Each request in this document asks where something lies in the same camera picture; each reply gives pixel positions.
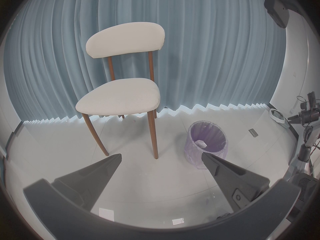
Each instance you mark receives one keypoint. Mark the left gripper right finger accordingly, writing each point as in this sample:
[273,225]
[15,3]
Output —
[237,186]

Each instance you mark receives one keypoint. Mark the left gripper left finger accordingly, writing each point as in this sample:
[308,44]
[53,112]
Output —
[85,184]

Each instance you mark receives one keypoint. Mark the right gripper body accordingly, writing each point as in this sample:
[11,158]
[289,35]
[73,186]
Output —
[307,117]

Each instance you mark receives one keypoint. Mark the purple plastic bag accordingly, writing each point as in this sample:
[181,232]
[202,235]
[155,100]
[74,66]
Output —
[215,136]

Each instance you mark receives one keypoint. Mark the clear plastic wrapper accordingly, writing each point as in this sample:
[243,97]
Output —
[201,144]

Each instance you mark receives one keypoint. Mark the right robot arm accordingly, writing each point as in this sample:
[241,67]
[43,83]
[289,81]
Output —
[303,154]

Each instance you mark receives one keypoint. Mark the white trash bin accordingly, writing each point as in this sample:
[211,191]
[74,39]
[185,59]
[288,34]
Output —
[192,156]

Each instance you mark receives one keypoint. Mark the white cushioned wooden chair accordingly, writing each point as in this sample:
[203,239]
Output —
[120,96]

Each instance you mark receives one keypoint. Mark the pale blue curtain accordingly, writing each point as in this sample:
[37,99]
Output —
[212,46]

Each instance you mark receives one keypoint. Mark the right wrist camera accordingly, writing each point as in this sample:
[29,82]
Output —
[303,106]

